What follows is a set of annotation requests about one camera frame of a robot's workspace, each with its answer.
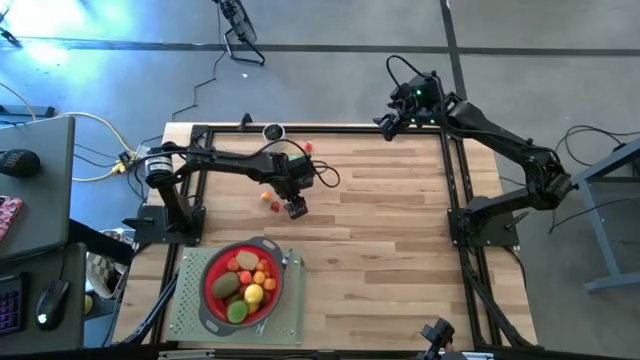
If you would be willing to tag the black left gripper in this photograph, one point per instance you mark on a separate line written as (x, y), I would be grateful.
(295, 182)

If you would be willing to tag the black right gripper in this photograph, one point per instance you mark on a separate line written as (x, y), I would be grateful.
(415, 102)

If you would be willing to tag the small yellow-red peach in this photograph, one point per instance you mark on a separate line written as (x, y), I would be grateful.
(266, 196)
(245, 276)

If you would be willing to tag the yellow lemon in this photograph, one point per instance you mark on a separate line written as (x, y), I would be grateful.
(253, 308)
(253, 293)

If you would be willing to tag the whole brown kiwi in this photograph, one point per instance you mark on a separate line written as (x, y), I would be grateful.
(225, 285)

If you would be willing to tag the red collapsible colander bowl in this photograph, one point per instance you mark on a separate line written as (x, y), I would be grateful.
(210, 300)

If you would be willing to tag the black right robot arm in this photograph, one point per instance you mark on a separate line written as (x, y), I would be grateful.
(500, 135)

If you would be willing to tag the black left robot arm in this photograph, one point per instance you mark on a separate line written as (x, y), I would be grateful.
(225, 162)

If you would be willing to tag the small green fruit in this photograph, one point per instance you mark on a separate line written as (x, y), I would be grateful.
(296, 157)

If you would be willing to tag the red strawberry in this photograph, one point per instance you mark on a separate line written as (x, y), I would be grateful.
(275, 206)

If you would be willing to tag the white cup with plant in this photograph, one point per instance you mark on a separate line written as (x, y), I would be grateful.
(274, 131)

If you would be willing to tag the green perforated metal stand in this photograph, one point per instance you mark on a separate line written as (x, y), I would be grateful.
(292, 310)

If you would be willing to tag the black floor fan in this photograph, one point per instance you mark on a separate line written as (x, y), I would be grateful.
(242, 22)

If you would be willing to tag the silver aluminium bar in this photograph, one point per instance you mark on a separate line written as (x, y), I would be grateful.
(185, 355)
(472, 356)

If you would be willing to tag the checkered bag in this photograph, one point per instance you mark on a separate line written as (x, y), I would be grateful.
(102, 272)

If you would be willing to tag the yellow-green ball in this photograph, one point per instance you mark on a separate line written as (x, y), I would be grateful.
(89, 303)

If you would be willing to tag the dark grey desk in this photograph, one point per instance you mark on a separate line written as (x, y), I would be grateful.
(70, 270)

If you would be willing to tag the grey side desk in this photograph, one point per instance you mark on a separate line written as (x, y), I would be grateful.
(45, 200)

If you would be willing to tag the black computer mouse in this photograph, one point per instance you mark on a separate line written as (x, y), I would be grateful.
(52, 300)

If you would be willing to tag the black portable speaker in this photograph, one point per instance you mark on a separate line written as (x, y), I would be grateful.
(20, 164)

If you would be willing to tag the pink patterned pad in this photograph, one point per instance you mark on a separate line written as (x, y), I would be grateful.
(9, 215)

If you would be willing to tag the backlit black keyboard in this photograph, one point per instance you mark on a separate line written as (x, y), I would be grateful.
(10, 305)

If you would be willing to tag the black aluminium table frame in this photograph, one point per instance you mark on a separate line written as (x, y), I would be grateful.
(350, 129)

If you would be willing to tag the black frame clamp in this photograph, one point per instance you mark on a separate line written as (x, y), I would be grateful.
(245, 122)

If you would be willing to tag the black diagonal frame strut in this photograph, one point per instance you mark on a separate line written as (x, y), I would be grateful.
(155, 310)
(495, 310)

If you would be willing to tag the blue-grey desk frame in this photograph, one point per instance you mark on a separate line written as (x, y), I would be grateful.
(607, 250)

